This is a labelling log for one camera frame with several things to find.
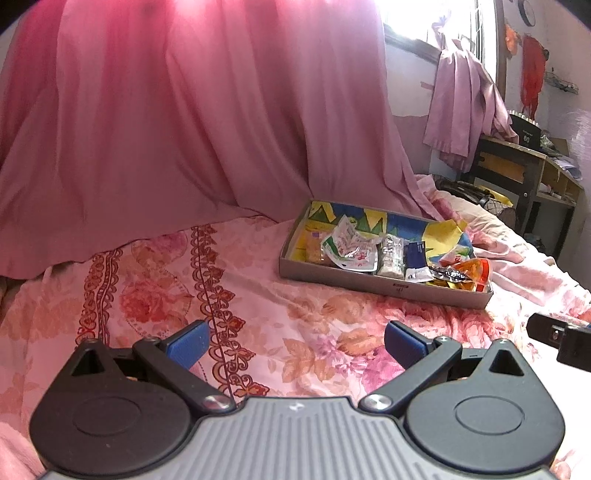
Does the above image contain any dark wooden desk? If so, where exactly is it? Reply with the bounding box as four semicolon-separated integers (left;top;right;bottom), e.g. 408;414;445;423
468;135;585;257

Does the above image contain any pink curtain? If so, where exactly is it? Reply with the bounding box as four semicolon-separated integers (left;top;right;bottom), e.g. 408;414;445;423
0;0;446;280

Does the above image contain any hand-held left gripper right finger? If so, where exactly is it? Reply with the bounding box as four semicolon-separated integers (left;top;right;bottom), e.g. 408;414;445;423
359;319;533;415

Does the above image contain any lilac tied curtain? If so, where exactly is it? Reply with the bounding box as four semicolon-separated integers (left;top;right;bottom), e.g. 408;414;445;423
423;18;520;174

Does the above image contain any colourful printed cardboard box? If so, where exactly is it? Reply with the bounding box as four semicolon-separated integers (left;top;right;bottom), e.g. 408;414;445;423
279;199;495;309

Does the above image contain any red wall decoration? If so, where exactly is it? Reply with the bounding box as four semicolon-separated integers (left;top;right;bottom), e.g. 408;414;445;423
521;35;550;121

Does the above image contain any black bag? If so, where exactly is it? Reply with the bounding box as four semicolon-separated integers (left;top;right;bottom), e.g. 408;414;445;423
436;179;514;210

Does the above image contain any dark dried snack packet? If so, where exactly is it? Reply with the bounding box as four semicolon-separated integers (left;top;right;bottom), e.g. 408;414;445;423
429;265;470;283

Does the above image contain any clear peanut brittle packet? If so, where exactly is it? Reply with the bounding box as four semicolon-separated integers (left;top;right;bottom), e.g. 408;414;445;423
304;230;334;265

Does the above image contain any window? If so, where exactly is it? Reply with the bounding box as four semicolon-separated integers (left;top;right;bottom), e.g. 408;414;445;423
381;0;502;65

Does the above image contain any blue and white snack packet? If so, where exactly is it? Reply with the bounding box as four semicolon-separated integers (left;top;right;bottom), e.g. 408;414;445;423
403;240;433;283

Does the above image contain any orange snack packet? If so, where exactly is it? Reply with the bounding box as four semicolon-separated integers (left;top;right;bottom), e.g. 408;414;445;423
454;258;493;294

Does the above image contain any wall hook rack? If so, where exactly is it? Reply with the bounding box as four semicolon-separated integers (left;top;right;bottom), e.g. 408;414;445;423
544;71;580;95

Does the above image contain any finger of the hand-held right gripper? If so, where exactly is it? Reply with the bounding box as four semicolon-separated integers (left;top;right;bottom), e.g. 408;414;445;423
526;313;591;371

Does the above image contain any floral pink bedsheet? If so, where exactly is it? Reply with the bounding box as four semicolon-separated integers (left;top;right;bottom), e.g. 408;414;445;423
0;173;591;480

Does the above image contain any orange wall decoration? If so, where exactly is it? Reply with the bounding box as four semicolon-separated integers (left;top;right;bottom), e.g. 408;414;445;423
504;19;519;58

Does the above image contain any clear nut bar packet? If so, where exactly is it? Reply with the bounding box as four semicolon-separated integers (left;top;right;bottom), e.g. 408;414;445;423
376;233;408;278

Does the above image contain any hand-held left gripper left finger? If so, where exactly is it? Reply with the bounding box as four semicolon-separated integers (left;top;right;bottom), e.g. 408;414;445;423
60;319;237;415

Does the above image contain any black box with silver studs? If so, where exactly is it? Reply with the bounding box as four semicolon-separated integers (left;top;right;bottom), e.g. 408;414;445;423
509;110;542;149

